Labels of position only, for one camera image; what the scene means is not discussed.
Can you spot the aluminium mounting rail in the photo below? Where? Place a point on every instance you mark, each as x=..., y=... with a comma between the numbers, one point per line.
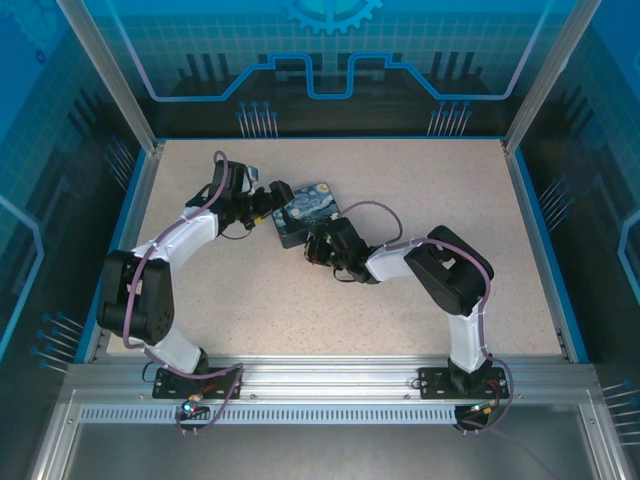
x=325, y=375

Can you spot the black zippered case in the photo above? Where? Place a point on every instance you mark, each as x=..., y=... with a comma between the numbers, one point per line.
x=312, y=202

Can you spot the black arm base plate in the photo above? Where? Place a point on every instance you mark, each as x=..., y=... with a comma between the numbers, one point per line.
x=435, y=385
x=170, y=387

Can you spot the aluminium side rail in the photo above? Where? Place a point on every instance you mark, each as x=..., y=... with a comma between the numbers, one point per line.
x=536, y=250
x=140, y=200

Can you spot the aluminium frame post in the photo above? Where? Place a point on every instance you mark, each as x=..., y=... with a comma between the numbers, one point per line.
x=115, y=75
x=545, y=75

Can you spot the small connector board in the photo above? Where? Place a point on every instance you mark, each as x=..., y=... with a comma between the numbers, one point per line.
x=480, y=409
x=189, y=407

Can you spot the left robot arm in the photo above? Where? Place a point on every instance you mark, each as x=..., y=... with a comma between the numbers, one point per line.
x=150, y=300

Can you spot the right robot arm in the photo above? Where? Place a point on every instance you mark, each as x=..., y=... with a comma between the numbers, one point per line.
x=450, y=280

